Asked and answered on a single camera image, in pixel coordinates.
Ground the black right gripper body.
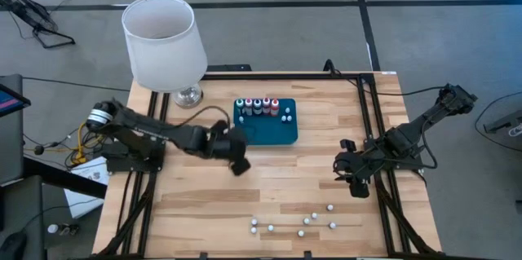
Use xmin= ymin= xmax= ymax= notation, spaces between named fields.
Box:
xmin=340 ymin=139 xmax=378 ymax=199

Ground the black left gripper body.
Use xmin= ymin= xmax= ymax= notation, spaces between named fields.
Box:
xmin=206 ymin=119 xmax=252 ymax=177

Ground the blue plastic tray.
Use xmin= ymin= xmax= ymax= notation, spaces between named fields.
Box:
xmin=232 ymin=97 xmax=299 ymax=146

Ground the black power box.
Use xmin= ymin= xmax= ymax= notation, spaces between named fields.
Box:
xmin=206 ymin=64 xmax=253 ymax=73

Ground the white shade silver table lamp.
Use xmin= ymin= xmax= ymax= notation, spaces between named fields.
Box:
xmin=121 ymin=0 xmax=209 ymax=109

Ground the black device white logo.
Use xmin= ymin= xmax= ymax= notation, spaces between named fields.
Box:
xmin=483 ymin=108 xmax=522 ymax=139

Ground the white paper sheet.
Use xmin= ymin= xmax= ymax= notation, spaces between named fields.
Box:
xmin=64 ymin=156 xmax=111 ymax=219

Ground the brown bottle white cap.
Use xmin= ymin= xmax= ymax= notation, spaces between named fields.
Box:
xmin=46 ymin=223 xmax=82 ymax=236

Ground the laptop with pink screen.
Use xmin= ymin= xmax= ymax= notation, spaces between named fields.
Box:
xmin=0 ymin=83 xmax=32 ymax=118

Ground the black floor stand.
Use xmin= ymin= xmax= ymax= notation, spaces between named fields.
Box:
xmin=0 ymin=0 xmax=77 ymax=50

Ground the black cable to right arm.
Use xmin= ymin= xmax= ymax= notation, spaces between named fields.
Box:
xmin=324 ymin=59 xmax=449 ymax=98

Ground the yellow coiled cable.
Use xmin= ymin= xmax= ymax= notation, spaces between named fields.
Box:
xmin=71 ymin=123 xmax=108 ymax=167

